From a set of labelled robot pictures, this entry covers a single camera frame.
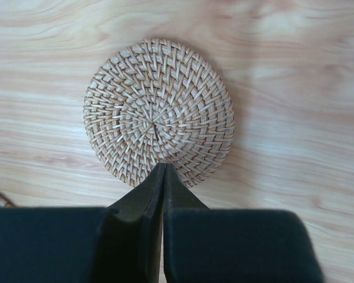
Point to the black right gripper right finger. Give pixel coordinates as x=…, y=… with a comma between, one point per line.
x=232, y=245

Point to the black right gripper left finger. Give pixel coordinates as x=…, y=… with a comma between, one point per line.
x=130, y=241

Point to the woven rattan coaster left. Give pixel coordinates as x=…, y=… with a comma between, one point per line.
x=158, y=102

